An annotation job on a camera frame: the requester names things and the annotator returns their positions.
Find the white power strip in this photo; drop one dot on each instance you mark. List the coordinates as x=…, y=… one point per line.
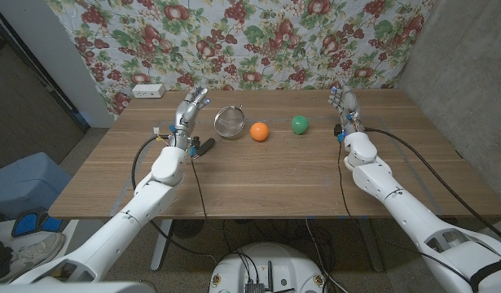
x=148, y=91

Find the black round fan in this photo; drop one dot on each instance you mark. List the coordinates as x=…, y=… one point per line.
x=187, y=228

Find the white sneaker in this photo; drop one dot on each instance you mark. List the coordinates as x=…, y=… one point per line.
x=34, y=252

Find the white table leg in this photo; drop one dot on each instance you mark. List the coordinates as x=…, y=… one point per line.
x=161, y=244

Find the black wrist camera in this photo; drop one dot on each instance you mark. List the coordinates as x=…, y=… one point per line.
x=337, y=130
x=196, y=142

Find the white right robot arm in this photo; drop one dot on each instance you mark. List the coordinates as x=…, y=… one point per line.
x=417, y=215

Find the green ball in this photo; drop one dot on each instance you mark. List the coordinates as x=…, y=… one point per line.
x=300, y=124

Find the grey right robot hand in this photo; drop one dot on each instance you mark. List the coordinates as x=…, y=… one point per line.
x=347, y=108

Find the blue grey storage bin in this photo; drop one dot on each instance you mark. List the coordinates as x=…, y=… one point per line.
x=26, y=183

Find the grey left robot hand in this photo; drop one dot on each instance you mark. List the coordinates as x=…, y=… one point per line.
x=187, y=118

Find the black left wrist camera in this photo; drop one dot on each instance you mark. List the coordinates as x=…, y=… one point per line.
x=196, y=142

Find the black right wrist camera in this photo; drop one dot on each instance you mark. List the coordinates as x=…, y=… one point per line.
x=337, y=130

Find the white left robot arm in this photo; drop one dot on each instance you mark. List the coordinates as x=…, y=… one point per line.
x=124, y=219

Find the orange ball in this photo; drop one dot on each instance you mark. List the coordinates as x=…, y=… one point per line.
x=259, y=132

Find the grey table leg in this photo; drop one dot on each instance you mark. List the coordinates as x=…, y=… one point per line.
x=371, y=244

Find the fruit print backdrop cloth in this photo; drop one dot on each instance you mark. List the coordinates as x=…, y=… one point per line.
x=254, y=40

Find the white robot torso base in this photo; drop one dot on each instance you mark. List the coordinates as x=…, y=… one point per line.
x=266, y=264

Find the blue and black pad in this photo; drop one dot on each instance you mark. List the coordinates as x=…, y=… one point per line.
x=28, y=223

